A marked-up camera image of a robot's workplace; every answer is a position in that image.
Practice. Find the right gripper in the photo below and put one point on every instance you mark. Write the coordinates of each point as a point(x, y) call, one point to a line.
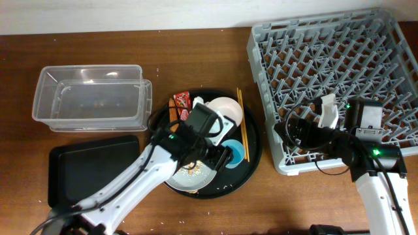
point(308, 132)

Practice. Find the clear plastic bin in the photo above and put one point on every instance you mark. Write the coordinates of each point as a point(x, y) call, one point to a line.
point(77, 97)

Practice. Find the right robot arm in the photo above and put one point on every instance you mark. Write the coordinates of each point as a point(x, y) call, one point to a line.
point(378, 170)

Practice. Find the round black tray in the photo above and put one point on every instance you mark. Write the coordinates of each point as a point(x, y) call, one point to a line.
point(228, 180)

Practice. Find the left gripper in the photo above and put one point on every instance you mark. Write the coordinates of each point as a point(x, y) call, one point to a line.
point(219, 158)

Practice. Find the wooden chopstick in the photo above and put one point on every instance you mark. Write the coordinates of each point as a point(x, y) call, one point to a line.
point(242, 124)

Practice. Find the rice and food scraps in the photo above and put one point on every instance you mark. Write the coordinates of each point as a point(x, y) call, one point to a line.
point(192, 169)

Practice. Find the grey plate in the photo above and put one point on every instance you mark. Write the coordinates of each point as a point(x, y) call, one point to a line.
point(192, 183)

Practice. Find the grey dishwasher rack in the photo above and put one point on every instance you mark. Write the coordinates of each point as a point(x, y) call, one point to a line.
point(359, 54)

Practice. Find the rectangular black tray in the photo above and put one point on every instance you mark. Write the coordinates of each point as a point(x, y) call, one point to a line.
point(78, 171)

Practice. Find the crumpled white tissue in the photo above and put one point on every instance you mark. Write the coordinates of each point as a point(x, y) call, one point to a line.
point(198, 100)

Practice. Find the red snack wrapper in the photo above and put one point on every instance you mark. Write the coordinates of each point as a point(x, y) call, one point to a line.
point(183, 104)

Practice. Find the light blue cup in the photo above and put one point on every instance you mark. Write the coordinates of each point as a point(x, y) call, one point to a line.
point(238, 152)

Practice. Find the orange carrot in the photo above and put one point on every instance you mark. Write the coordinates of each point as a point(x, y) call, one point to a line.
point(173, 114)

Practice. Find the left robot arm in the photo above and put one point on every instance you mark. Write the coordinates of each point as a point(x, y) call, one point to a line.
point(168, 151)

